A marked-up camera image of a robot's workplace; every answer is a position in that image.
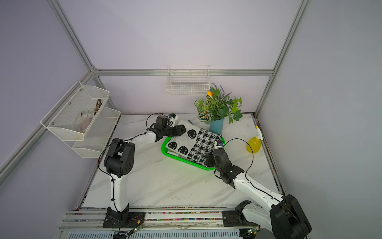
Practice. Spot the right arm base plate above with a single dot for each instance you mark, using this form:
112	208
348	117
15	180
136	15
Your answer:
235	219

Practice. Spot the yellow spray bottle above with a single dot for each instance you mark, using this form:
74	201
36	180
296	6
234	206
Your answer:
255	143

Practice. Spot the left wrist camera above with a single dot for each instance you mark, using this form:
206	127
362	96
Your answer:
172	119

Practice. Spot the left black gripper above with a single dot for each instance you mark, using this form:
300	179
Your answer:
177	131

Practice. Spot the artificial plant teal vase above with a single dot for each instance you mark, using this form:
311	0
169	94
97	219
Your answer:
218	106

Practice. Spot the white mesh two-tier shelf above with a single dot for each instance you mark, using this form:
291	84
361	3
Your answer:
60	120

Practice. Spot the green plastic basket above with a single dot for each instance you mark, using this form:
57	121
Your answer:
175	156

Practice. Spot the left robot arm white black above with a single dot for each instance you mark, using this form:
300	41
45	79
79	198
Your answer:
120	154

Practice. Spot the aluminium front rail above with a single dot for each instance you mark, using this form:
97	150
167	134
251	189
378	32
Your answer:
182	218

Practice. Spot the clear glove in shelf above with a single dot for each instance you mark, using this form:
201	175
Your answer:
84	119

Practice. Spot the dried twigs in shelf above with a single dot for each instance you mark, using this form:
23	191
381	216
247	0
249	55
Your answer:
97	106

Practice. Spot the white scarf black circles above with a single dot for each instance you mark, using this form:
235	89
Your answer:
182	145

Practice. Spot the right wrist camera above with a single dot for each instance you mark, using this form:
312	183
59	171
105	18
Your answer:
219	144

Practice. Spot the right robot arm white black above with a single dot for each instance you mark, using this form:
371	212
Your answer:
279	214

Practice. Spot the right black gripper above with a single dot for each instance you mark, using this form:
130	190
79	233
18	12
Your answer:
210	158

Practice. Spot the white wire wall basket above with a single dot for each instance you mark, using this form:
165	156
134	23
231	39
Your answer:
188	80

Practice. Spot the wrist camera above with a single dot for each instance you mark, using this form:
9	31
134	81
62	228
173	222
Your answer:
172	119
219	144

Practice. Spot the houndstooth scarf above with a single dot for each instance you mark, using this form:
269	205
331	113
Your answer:
204	145

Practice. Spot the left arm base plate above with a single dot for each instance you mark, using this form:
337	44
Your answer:
115	220

